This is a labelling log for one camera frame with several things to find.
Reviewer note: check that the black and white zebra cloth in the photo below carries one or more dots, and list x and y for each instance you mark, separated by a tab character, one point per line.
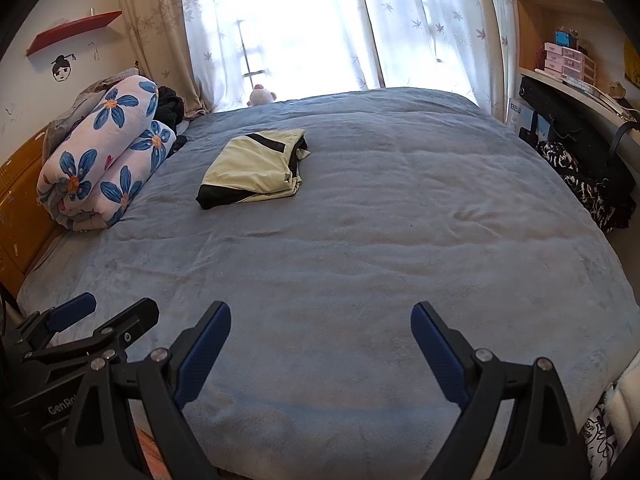
575	185

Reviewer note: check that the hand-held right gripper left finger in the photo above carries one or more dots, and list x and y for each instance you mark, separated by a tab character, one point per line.
202	355

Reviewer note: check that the red wall shelf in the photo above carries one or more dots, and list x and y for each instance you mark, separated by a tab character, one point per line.
75	27

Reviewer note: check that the beige floral curtain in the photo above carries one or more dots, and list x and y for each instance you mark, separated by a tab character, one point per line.
500	35
155	35

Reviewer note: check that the white patterned cloth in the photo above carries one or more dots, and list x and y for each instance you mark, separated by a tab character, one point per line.
607	430

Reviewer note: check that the pink drawer organizer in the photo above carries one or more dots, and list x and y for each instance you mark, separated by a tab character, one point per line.
565	62

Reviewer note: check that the yellow and black jacket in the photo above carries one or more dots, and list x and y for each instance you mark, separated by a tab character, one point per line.
245	165

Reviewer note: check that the yellow object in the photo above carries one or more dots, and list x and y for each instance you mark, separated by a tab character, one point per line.
632	62

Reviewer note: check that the grey-blue bed blanket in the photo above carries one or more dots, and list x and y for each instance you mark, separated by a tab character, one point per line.
375	235

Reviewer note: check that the long black case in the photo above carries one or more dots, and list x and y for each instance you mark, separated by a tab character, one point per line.
550	105

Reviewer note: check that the blue floral rolled quilt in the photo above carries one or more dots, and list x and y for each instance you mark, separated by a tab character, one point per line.
100	160

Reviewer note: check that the white and pink plush toy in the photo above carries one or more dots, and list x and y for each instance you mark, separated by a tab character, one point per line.
260	96

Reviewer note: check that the small blue box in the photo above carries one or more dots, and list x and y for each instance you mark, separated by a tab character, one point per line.
563	38

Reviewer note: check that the light wooden desk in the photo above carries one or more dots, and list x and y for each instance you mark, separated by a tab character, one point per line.
600	105

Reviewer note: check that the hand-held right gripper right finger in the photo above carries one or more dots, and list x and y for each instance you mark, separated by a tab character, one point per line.
440	355

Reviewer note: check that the white cardboard box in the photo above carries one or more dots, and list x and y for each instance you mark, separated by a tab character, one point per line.
517	115

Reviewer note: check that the orange wooden headboard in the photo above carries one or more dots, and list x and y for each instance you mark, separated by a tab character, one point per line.
20	210

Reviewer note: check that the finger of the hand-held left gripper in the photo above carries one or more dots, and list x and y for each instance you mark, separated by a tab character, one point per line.
135	317
72	310

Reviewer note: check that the small tan hat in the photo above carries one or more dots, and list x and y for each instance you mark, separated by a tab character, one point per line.
617	90

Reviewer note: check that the wooden bookshelf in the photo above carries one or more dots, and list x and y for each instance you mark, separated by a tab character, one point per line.
555	10

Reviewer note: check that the black clothes pile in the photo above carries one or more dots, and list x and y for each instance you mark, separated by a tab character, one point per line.
170	107

